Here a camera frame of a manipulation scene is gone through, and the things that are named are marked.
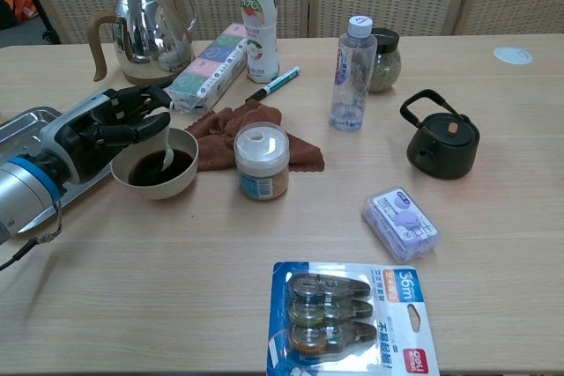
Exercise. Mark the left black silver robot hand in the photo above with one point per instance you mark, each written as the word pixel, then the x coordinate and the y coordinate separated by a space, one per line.
pixel 92 134

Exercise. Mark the white plastic spoon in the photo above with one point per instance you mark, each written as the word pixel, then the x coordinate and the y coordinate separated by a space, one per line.
pixel 168 147

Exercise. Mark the silver metal tray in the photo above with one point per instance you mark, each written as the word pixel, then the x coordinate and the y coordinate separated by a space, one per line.
pixel 26 123

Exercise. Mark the cream bowl with dark liquid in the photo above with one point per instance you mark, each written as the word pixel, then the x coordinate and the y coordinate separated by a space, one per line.
pixel 154 189

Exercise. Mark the brown cloth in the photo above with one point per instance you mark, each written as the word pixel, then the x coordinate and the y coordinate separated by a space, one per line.
pixel 220 129

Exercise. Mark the steel gooseneck kettle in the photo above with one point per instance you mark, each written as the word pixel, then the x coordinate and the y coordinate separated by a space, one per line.
pixel 147 37

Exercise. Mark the multicolour tissue pack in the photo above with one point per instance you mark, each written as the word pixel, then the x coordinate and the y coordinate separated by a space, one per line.
pixel 207 72

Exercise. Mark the orange background object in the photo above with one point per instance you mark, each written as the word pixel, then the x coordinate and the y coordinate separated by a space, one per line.
pixel 20 8

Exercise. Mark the white lid seasoning jar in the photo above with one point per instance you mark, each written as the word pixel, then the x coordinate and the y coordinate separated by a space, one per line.
pixel 262 164

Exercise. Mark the white black marker pen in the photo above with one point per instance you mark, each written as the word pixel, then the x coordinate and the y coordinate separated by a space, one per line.
pixel 275 82

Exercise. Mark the yellow cap drink bottle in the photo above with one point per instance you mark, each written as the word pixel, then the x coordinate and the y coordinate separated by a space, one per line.
pixel 261 28

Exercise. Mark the clear plastic water bottle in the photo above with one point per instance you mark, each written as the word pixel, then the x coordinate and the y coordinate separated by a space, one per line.
pixel 352 81

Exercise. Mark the black lid glass jar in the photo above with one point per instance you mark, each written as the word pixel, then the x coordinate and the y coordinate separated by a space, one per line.
pixel 387 68

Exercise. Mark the blue correction tape pack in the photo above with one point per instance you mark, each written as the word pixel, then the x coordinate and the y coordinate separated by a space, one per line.
pixel 348 323

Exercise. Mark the purple floss pick box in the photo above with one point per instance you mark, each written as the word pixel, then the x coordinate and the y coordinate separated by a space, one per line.
pixel 401 224

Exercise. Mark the black teapot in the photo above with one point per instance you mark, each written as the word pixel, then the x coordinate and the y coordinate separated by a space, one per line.
pixel 443 151

